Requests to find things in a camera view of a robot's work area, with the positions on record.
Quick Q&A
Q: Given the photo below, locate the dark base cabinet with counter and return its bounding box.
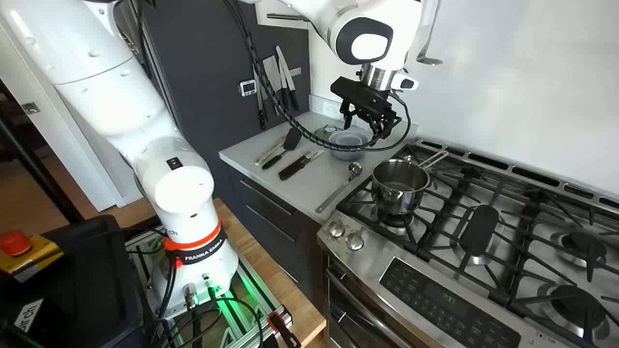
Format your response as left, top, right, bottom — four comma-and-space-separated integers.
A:
217, 109, 422, 305

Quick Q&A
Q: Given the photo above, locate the stainless steel gas stove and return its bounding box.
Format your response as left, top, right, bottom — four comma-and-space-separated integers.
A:
315, 134, 619, 348

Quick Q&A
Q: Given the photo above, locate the steel serving spoon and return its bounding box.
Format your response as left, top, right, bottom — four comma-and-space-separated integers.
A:
313, 160, 365, 216

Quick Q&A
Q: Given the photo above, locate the black base cable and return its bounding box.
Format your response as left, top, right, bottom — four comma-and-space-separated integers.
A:
151, 252, 182, 324

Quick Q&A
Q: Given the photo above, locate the black spatula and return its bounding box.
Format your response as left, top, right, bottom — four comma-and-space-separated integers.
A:
259, 125, 305, 171

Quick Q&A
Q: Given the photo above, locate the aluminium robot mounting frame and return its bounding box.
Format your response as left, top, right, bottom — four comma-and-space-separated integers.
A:
124, 227, 292, 348

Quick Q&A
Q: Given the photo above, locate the dark handled table knife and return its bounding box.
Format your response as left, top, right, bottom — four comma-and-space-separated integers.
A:
276, 148, 327, 181

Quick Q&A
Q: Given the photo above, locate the small steel saucepan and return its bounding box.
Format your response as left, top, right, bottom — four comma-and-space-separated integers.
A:
369, 150, 451, 218

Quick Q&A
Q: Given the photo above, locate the grey round bowl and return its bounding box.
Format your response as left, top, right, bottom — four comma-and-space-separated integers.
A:
327, 127, 371, 162

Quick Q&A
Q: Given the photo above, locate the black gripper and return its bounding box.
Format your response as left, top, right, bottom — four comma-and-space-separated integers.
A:
329, 75, 402, 142

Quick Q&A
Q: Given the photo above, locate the black controller box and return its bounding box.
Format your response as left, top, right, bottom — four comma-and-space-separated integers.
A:
0, 212, 147, 348

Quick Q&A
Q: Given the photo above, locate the red emergency stop button box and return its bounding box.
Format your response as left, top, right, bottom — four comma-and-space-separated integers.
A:
0, 227, 66, 281

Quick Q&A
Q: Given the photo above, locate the black cable drag chain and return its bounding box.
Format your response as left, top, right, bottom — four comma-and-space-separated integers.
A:
220, 0, 414, 154

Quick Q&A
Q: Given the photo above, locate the round glass lid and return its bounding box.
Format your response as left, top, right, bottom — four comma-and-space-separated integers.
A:
313, 121, 344, 144

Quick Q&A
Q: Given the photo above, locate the red handled tool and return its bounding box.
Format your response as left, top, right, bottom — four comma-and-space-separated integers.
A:
267, 308, 302, 348

